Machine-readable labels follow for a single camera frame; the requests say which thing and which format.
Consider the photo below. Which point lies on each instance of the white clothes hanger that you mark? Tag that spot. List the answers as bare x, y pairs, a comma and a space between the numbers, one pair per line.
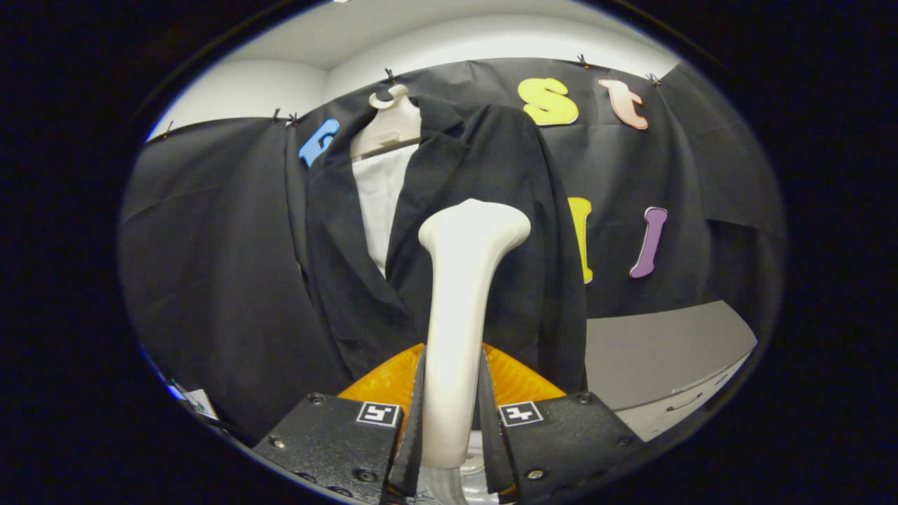
393, 126

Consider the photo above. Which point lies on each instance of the black backdrop cloth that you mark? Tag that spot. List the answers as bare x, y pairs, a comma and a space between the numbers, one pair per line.
210, 266

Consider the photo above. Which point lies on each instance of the black blazer jacket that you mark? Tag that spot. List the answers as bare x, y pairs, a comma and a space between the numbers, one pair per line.
351, 294

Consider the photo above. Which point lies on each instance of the white garment steamer head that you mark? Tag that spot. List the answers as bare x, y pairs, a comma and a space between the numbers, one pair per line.
456, 315

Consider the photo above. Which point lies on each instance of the white papers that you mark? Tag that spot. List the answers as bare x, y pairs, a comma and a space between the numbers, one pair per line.
201, 405

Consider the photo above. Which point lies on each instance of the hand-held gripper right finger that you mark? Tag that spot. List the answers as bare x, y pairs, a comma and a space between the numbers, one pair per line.
561, 438

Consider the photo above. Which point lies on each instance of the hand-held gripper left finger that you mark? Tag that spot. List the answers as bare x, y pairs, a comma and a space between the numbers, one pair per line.
330, 442

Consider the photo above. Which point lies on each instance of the white shirt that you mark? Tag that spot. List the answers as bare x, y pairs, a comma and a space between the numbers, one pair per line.
382, 203

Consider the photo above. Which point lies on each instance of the grey cabinet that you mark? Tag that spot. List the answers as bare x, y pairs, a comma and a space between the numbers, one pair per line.
659, 351

